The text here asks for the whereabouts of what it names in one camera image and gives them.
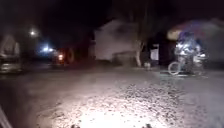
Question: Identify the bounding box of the wet dark asphalt road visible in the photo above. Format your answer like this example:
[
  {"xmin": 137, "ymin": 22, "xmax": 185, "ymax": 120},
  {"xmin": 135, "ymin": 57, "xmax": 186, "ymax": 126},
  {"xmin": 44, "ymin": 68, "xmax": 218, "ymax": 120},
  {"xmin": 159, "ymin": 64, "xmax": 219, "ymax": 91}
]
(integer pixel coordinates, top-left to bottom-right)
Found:
[{"xmin": 0, "ymin": 62, "xmax": 224, "ymax": 128}]

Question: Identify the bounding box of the pale building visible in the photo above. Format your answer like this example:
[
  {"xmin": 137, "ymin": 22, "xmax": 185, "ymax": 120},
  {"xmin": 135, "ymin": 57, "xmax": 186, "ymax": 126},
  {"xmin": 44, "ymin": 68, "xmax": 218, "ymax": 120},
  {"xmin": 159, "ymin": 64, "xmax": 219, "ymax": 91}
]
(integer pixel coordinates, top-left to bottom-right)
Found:
[{"xmin": 93, "ymin": 19, "xmax": 148, "ymax": 64}]

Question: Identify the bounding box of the vehicle with red light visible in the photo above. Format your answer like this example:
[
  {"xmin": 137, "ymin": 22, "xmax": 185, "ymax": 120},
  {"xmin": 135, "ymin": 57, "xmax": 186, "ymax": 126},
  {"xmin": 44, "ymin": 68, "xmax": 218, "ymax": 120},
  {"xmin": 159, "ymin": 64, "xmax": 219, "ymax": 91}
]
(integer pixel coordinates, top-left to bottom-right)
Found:
[{"xmin": 52, "ymin": 47, "xmax": 76, "ymax": 67}]

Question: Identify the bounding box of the white sign board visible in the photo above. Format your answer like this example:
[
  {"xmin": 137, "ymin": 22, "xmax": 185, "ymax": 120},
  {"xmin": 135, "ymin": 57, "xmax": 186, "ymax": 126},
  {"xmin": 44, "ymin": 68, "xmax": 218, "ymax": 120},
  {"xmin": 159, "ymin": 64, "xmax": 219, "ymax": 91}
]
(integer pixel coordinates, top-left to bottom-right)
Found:
[{"xmin": 149, "ymin": 48, "xmax": 160, "ymax": 62}]

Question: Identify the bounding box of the street lamp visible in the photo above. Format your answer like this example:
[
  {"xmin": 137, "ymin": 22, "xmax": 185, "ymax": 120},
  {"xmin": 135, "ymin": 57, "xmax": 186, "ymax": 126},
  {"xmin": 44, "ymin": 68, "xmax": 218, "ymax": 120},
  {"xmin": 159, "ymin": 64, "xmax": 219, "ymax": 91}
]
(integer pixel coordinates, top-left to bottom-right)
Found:
[{"xmin": 28, "ymin": 29, "xmax": 38, "ymax": 38}]

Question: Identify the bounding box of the person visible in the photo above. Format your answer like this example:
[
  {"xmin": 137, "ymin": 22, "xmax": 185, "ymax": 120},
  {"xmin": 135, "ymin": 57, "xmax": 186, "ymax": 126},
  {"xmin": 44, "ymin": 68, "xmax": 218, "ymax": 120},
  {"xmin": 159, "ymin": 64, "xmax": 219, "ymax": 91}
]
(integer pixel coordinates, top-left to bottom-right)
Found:
[{"xmin": 174, "ymin": 31, "xmax": 203, "ymax": 75}]

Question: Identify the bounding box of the bicycle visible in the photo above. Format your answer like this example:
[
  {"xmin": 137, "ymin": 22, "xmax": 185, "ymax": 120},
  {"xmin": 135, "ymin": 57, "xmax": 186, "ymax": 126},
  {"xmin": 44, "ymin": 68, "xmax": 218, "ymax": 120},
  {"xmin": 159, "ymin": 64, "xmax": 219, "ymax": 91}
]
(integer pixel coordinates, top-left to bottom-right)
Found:
[{"xmin": 167, "ymin": 53, "xmax": 208, "ymax": 77}]

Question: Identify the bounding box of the tree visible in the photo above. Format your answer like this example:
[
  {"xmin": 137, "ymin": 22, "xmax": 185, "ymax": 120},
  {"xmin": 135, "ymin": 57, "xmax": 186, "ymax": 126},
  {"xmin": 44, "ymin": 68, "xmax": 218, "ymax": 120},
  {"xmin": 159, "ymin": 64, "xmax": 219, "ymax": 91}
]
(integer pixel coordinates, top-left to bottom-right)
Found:
[{"xmin": 111, "ymin": 0, "xmax": 158, "ymax": 68}]

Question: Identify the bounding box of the parked vehicle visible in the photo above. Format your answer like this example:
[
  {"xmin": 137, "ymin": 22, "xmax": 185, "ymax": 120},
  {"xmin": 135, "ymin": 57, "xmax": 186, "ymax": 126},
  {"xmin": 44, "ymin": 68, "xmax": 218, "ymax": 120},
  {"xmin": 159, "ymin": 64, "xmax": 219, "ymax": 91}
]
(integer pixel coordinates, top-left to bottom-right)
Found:
[{"xmin": 0, "ymin": 34, "xmax": 24, "ymax": 74}]

